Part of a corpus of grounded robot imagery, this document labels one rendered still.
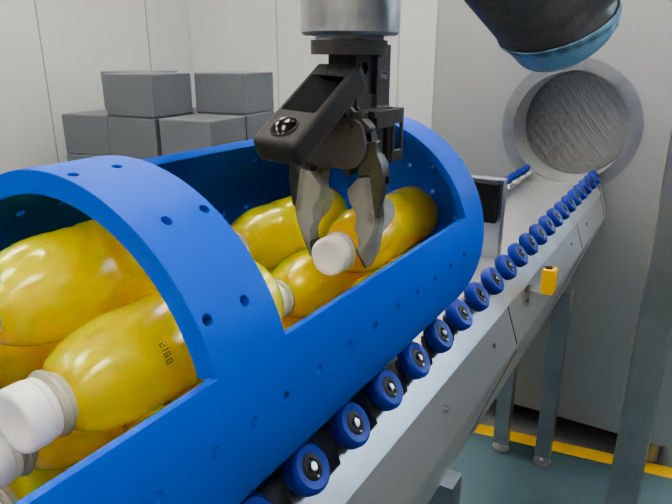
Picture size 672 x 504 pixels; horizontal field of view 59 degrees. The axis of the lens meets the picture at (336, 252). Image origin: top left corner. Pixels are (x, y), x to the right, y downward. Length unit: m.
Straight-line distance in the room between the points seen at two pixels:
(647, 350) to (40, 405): 1.16
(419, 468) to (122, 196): 0.48
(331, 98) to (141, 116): 3.47
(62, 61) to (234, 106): 1.53
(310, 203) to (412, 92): 4.67
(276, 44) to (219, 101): 1.74
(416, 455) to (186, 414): 0.42
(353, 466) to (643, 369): 0.86
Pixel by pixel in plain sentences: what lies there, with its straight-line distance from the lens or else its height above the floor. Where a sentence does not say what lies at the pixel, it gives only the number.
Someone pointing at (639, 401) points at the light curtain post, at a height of 0.63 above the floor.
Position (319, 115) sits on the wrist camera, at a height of 1.25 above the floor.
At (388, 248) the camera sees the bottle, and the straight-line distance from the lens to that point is 0.62.
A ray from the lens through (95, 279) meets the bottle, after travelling 0.41.
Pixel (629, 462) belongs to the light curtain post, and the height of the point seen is 0.49.
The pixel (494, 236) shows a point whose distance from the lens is 1.17.
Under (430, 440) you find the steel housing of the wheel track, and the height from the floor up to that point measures 0.87.
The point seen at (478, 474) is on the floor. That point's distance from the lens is 2.12.
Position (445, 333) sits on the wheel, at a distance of 0.77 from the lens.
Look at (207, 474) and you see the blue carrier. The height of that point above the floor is 1.08.
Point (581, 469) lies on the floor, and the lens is 2.24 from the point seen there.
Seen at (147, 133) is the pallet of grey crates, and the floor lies 0.84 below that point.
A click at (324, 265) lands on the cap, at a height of 1.10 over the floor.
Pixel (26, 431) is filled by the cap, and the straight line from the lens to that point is 0.37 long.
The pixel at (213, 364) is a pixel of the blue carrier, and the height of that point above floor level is 1.14.
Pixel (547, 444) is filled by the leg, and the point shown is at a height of 0.09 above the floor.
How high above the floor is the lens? 1.30
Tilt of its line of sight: 18 degrees down
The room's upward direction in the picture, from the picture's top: straight up
